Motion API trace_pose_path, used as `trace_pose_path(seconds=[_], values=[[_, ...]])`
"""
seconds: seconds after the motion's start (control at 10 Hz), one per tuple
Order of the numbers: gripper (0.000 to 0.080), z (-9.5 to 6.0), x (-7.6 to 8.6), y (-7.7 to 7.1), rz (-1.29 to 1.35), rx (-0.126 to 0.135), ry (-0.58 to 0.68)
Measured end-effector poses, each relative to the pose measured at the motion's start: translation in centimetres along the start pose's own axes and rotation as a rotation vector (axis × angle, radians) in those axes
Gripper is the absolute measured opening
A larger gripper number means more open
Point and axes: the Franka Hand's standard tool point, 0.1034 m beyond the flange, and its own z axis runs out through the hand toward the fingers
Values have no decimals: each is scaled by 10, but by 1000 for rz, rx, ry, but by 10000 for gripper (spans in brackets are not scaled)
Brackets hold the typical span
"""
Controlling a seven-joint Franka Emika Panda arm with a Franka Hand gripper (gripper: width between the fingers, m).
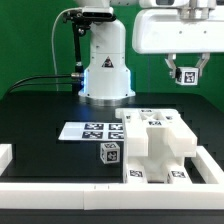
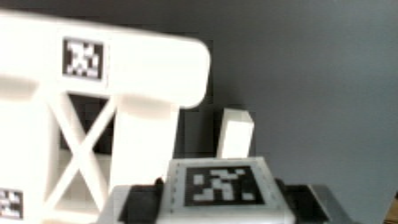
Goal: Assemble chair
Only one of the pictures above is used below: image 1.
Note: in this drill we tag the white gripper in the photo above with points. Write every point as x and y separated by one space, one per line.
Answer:
174 26

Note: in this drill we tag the white marker cube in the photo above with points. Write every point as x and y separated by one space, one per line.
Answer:
186 76
109 152

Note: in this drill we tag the white chair seat part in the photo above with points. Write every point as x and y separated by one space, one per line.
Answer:
147 157

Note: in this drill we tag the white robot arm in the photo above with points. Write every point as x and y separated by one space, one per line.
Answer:
107 79

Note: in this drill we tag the white marker cube front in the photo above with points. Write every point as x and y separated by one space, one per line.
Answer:
109 152

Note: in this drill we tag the white paper marker sheet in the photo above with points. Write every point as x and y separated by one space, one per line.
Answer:
91 131

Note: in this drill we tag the white left fence bar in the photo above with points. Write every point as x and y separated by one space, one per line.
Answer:
5 156

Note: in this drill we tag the white front fence bar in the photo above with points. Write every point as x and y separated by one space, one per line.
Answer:
111 196

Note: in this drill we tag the black camera on stand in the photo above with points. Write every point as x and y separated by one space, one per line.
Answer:
81 19

